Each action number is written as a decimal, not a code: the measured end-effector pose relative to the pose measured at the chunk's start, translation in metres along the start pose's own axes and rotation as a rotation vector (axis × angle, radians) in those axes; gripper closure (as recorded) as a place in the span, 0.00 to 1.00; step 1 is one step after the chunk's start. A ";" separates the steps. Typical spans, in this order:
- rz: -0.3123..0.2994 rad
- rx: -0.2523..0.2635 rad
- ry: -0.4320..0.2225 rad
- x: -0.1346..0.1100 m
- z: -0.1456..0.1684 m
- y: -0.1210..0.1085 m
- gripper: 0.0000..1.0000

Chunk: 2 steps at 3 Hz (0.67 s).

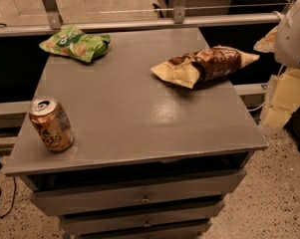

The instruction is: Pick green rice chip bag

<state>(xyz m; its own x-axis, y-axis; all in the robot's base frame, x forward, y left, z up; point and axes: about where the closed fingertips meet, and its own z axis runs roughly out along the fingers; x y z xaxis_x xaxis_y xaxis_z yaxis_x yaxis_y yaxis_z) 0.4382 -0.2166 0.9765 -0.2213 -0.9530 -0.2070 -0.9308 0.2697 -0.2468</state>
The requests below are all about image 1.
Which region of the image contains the orange soda can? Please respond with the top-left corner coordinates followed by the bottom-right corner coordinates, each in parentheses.
top-left (29, 97), bottom-right (75, 152)

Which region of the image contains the green rice chip bag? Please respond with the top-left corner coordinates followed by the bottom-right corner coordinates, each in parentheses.
top-left (39, 26), bottom-right (111, 63)

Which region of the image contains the metal guard rail frame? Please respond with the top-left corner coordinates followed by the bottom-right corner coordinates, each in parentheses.
top-left (0, 0), bottom-right (296, 37)

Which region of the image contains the white cable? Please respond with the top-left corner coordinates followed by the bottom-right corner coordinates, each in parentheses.
top-left (247, 101), bottom-right (267, 114)

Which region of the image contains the brown and cream chip bag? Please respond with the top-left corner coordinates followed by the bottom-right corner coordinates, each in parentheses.
top-left (150, 46), bottom-right (259, 89)

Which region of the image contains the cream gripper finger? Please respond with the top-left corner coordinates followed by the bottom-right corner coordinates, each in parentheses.
top-left (253, 27), bottom-right (277, 53)

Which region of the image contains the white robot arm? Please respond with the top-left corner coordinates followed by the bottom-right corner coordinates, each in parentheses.
top-left (253, 0), bottom-right (300, 69)

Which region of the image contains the grey drawer cabinet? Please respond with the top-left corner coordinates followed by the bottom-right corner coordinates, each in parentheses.
top-left (5, 28), bottom-right (267, 239)

